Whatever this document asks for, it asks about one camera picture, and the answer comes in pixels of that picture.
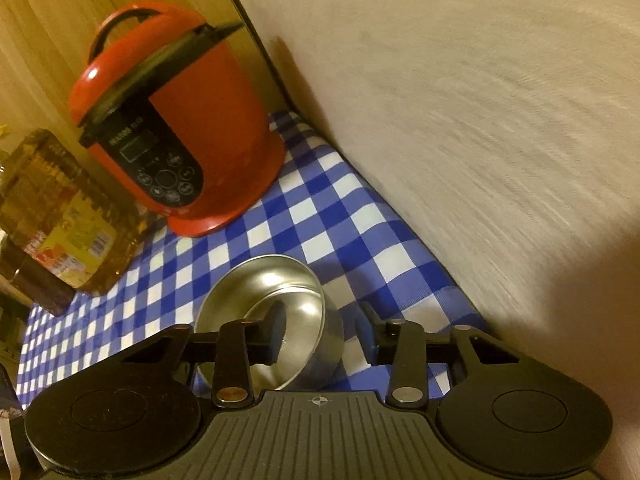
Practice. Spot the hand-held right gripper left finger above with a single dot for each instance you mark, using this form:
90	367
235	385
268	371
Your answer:
279	332

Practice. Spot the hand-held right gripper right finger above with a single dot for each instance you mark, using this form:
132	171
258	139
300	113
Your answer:
371	340

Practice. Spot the stainless steel bowl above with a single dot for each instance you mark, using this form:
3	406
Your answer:
300	300

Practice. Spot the blue white checkered tablecloth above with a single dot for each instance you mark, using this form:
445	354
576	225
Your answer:
310	210

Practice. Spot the red electric pressure cooker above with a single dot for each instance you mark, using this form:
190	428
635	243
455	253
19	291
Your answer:
215	125

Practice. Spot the dark sauce bottle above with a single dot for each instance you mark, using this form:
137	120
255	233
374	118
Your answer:
40	285

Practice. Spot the cooking oil bottle yellow cap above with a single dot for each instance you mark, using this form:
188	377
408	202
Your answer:
65	210

